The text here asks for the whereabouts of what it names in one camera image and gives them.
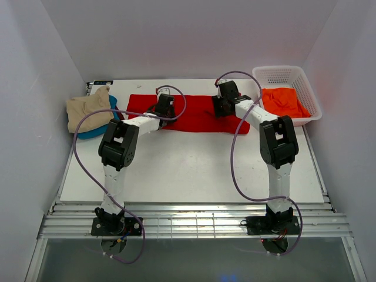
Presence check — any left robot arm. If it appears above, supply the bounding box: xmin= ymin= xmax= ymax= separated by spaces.
xmin=95 ymin=94 xmax=176 ymax=234

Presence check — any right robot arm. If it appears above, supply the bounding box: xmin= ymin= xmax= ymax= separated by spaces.
xmin=211 ymin=80 xmax=300 ymax=235

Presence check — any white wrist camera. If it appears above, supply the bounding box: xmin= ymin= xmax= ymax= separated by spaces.
xmin=156 ymin=88 xmax=170 ymax=96
xmin=214 ymin=79 xmax=227 ymax=98

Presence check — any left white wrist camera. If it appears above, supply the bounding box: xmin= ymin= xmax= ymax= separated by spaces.
xmin=156 ymin=88 xmax=170 ymax=96

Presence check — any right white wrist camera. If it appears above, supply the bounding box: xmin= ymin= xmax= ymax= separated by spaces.
xmin=214 ymin=79 xmax=227 ymax=98

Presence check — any aluminium frame rail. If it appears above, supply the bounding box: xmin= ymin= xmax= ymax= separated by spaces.
xmin=39 ymin=202 xmax=353 ymax=239

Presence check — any orange t shirt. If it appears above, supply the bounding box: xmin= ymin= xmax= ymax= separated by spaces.
xmin=262 ymin=88 xmax=311 ymax=118

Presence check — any beige folded t shirt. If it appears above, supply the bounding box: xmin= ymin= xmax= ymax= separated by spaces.
xmin=66 ymin=85 xmax=114 ymax=133

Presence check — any white plastic basket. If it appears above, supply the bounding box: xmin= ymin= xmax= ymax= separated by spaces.
xmin=252 ymin=65 xmax=323 ymax=127

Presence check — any blue label sticker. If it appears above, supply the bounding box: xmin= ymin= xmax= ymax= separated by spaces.
xmin=93 ymin=80 xmax=113 ymax=86

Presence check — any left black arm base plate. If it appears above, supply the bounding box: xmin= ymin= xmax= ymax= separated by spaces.
xmin=90 ymin=217 xmax=143 ymax=237

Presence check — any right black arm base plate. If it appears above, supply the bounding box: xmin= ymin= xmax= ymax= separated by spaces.
xmin=240 ymin=216 xmax=300 ymax=235

